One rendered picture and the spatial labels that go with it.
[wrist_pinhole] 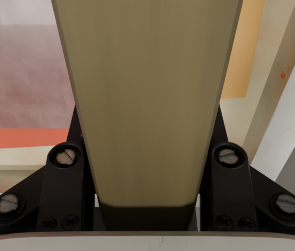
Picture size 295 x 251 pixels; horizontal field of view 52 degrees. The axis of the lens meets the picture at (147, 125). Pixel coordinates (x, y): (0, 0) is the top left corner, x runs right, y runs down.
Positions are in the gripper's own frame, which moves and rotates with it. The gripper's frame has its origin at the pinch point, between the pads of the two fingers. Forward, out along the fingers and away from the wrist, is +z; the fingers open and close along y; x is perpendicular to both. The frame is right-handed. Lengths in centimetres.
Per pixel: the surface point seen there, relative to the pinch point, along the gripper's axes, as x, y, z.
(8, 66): -7.7, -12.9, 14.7
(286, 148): -15.6, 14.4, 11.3
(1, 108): -13.1, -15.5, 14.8
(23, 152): -20.7, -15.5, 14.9
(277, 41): -5.0, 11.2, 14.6
